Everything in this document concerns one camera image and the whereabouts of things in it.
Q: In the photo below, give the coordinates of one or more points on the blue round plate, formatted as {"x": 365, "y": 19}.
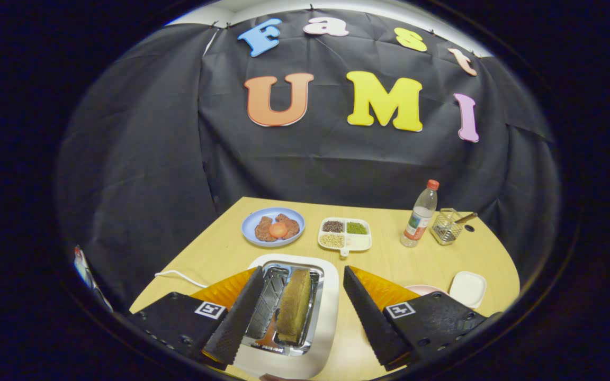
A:
{"x": 249, "y": 230}

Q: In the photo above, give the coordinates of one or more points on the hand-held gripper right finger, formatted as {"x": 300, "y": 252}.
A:
{"x": 368, "y": 317}

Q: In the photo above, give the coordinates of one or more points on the brown meat piece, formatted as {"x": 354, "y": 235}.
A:
{"x": 262, "y": 230}
{"x": 292, "y": 225}

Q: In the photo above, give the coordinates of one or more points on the black backdrop cloth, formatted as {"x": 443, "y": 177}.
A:
{"x": 310, "y": 164}

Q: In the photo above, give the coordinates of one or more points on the clear bottle red cap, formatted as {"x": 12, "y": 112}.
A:
{"x": 417, "y": 222}

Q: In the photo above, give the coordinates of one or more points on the white toaster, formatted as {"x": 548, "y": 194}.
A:
{"x": 329, "y": 317}

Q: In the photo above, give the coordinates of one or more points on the red tomato slice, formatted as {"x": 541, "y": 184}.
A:
{"x": 278, "y": 230}

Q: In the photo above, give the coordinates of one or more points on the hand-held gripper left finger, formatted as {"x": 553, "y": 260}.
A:
{"x": 236, "y": 317}

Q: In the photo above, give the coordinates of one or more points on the toasted brown bread slice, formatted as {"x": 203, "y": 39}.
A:
{"x": 294, "y": 307}

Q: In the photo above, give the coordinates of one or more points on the white divided bean dish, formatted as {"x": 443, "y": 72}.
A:
{"x": 360, "y": 242}

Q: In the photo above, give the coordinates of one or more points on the small white plate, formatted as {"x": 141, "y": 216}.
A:
{"x": 468, "y": 288}

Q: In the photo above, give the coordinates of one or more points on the pink round plate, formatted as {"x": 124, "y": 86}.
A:
{"x": 424, "y": 289}

